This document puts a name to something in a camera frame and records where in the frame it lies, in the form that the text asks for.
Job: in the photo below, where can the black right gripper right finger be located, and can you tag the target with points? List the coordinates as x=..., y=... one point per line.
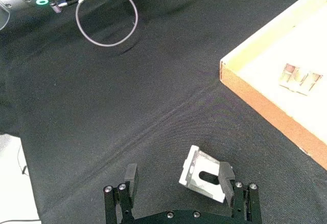
x=226, y=183

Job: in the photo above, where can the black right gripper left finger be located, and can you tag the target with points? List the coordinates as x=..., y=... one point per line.
x=130, y=180

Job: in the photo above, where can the small white plastic piece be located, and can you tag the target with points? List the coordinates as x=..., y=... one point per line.
x=198, y=166

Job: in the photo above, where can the black table cloth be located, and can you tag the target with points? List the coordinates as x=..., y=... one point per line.
x=132, y=101

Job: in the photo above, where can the small cream slotted plastic piece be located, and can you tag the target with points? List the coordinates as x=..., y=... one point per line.
x=297, y=80

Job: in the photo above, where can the shallow brown cardboard tray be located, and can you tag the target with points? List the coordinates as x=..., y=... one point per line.
x=270, y=63

